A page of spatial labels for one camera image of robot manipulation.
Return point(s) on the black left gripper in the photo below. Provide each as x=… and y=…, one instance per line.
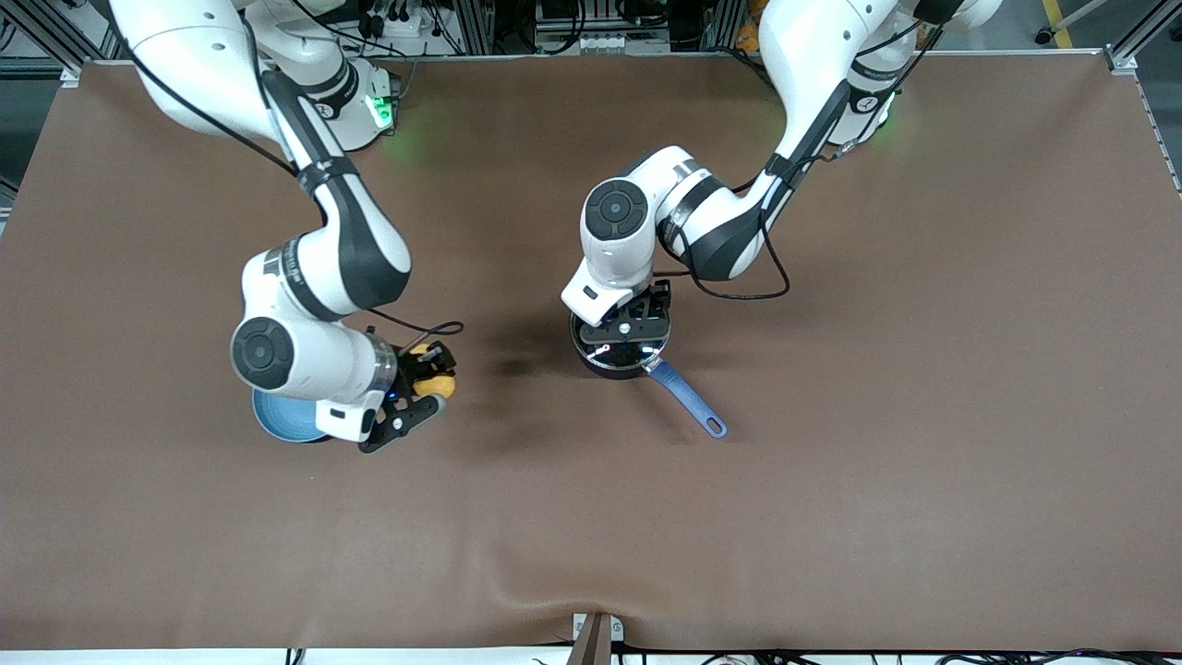
x=657, y=297

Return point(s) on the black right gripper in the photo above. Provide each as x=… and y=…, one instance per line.
x=409, y=367

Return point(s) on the yellow potato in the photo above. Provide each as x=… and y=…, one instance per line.
x=441, y=385

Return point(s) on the glass lid with blue knob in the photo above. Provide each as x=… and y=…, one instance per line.
x=628, y=356

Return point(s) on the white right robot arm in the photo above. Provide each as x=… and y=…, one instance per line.
x=305, y=360

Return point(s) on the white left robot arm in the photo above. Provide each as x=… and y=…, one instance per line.
x=619, y=249

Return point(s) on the blue plate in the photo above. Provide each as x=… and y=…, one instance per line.
x=282, y=420

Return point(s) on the brown table cover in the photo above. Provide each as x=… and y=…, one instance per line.
x=554, y=517

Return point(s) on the white connector block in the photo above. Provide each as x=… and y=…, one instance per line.
x=605, y=42

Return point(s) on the bag of orange snacks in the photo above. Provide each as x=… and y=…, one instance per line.
x=750, y=32

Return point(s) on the white power strip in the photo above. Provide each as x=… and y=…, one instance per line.
x=392, y=26

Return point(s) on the metal table edge bracket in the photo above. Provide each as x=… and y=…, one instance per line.
x=598, y=633

